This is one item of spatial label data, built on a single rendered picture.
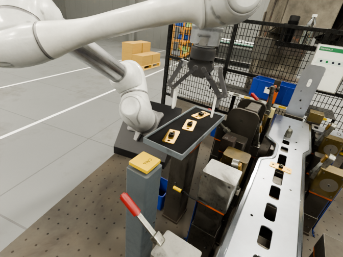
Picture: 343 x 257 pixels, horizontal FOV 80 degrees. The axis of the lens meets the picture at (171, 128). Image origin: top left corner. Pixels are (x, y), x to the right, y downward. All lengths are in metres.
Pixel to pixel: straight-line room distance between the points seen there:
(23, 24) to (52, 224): 0.73
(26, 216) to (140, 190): 1.59
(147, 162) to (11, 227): 1.63
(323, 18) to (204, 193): 3.02
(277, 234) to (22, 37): 0.86
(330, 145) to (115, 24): 1.16
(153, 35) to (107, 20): 10.81
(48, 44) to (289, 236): 0.84
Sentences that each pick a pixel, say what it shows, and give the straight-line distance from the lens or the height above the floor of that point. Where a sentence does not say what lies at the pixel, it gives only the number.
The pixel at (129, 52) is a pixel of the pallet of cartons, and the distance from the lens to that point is 6.58.
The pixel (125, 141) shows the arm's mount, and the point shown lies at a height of 0.79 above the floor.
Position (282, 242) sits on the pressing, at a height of 1.00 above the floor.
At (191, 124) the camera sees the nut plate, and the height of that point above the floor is 1.17.
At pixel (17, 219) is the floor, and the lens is 2.09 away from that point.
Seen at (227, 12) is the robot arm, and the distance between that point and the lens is 0.43.
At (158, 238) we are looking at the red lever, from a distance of 0.50.
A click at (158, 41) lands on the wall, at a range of 11.27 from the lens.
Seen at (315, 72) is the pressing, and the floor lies 1.30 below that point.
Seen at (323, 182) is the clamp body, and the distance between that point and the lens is 1.03.
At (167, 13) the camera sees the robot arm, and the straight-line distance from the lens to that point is 0.48.
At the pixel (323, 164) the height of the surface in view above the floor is 1.06.
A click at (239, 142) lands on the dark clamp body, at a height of 1.08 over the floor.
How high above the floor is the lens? 1.49
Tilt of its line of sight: 28 degrees down
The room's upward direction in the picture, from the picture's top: 8 degrees clockwise
